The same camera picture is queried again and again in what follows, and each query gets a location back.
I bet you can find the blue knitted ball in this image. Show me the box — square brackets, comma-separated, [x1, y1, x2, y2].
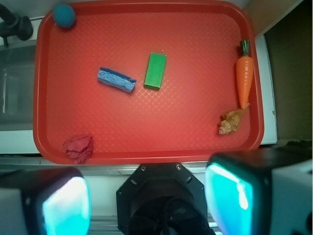
[52, 4, 76, 28]

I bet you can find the red plastic tray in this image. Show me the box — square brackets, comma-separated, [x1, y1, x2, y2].
[33, 0, 264, 165]

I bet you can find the grey faucet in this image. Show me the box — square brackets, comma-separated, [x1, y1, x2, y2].
[0, 4, 33, 48]

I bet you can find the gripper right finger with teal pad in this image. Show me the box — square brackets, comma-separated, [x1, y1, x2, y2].
[204, 148, 313, 235]

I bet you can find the blue sponge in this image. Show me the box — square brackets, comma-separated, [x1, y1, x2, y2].
[97, 67, 137, 93]

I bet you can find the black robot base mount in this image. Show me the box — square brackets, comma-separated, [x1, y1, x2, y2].
[116, 163, 215, 235]

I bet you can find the crumpled red cloth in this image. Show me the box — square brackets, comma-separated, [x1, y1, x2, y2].
[63, 134, 93, 165]

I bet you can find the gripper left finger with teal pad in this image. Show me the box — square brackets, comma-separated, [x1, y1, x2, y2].
[0, 167, 91, 235]

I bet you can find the green rectangular block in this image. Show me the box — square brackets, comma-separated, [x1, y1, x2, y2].
[144, 52, 167, 90]

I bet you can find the orange toy carrot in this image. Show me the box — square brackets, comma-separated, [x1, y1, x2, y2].
[236, 40, 254, 109]

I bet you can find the tan spiral seashell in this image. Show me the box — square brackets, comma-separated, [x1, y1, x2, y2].
[218, 103, 250, 135]

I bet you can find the grey toy sink basin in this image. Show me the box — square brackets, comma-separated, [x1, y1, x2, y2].
[0, 41, 36, 131]

